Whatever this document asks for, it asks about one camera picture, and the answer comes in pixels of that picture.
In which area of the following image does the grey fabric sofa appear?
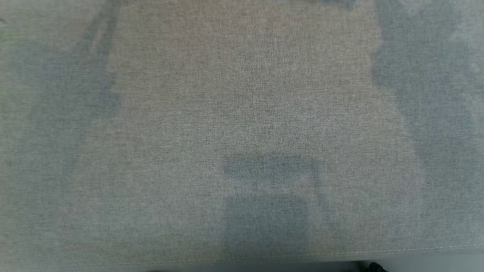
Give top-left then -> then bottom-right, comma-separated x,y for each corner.
0,0 -> 484,265

